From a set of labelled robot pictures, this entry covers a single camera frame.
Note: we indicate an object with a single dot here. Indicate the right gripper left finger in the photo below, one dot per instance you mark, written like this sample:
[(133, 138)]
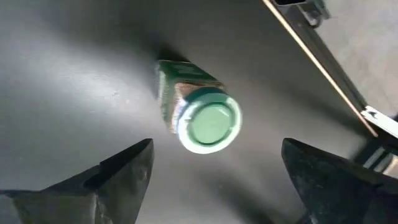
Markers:
[(93, 199)]

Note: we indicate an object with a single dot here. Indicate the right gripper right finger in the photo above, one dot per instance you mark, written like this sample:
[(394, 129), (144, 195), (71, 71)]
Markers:
[(335, 193)]

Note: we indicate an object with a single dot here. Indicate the green-lid glass spice jar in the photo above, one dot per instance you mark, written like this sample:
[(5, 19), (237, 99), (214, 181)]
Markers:
[(202, 109)]

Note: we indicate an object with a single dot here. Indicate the silver table edge plate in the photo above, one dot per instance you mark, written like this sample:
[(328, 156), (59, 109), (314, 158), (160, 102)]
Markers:
[(381, 119)]

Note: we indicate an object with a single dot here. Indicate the black aluminium table frame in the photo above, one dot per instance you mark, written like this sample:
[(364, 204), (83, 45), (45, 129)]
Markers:
[(326, 59)]

